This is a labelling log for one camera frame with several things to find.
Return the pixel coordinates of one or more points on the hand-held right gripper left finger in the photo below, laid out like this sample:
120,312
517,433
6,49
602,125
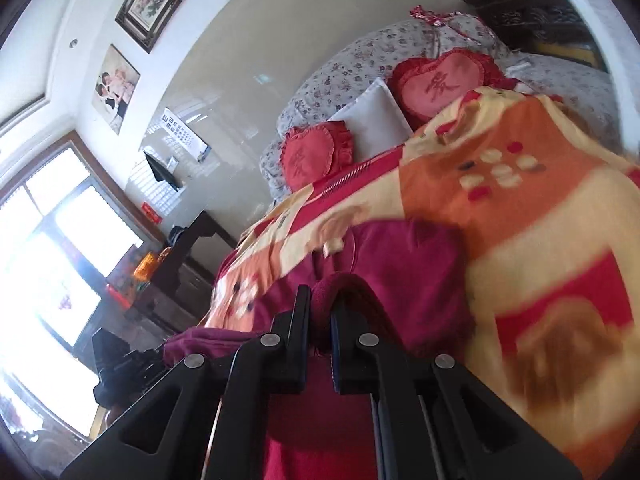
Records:
295,350

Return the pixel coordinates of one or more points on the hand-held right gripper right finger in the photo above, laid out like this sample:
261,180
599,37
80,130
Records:
350,355

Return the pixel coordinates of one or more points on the dark red sweater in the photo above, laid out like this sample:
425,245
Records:
410,270

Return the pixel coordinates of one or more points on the orange patterned box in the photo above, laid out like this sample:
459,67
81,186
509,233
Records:
145,266

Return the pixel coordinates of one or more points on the window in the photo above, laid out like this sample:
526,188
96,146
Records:
60,270

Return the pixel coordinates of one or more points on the dark wooden desk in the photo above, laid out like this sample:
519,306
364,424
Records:
200,260

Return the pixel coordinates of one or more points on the black object on desk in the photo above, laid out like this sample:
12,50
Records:
177,235

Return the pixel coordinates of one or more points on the small red heart cushion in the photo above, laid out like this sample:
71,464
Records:
310,155

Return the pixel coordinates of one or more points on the black hanging cloth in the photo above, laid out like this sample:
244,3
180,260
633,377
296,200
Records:
160,170

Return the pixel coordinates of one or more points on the printed orange red blanket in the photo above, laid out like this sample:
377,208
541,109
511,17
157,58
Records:
525,220

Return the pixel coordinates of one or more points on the white pillow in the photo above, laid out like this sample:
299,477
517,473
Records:
375,120

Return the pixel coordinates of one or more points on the eye chart poster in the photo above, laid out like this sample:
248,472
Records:
182,132

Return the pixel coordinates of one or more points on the large red heart cushion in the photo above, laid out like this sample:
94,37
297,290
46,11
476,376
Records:
440,85

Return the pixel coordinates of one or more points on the floral folded quilt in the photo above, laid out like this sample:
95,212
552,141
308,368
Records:
350,60

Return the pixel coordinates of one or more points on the red patterned cloth bundle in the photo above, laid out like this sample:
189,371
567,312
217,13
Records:
430,17

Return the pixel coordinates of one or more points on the floral bed sheet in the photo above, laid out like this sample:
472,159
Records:
575,90

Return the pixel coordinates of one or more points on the dark carved wooden cabinet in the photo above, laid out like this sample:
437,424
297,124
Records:
545,15

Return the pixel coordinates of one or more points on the red paper wall sticker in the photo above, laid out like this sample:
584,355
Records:
152,213

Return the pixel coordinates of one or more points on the wall photo poster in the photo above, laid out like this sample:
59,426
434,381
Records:
116,90

